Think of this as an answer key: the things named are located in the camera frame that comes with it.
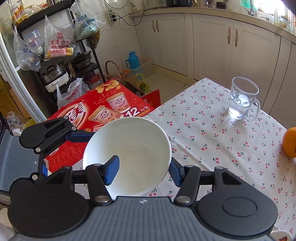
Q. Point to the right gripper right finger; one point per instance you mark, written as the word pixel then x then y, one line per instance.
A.
pixel 187 179

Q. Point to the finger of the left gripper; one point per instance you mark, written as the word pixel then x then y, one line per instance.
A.
pixel 45 170
pixel 47 136

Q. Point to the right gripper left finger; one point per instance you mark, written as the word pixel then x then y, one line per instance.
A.
pixel 98 177

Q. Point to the white bowl pink flowers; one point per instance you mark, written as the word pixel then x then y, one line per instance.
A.
pixel 144 152

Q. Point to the white plate with fruit print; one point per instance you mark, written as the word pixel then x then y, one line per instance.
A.
pixel 281 235

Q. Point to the white kitchen cabinets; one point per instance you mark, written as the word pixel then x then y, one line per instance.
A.
pixel 204 46

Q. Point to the cherry print tablecloth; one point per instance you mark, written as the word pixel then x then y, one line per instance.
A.
pixel 203 133

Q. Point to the red drink carton box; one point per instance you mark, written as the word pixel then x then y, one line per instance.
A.
pixel 93 110

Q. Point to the black storage rack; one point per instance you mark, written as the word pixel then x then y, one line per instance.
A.
pixel 47 62

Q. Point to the wicker basket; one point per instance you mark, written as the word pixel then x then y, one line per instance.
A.
pixel 113 71

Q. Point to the glass mug with water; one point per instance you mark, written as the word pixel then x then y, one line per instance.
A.
pixel 243 103

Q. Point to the bumpy orange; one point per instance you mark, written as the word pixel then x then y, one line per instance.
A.
pixel 289 142

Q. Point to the blue thermos jug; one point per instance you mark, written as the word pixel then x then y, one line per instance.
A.
pixel 133 61

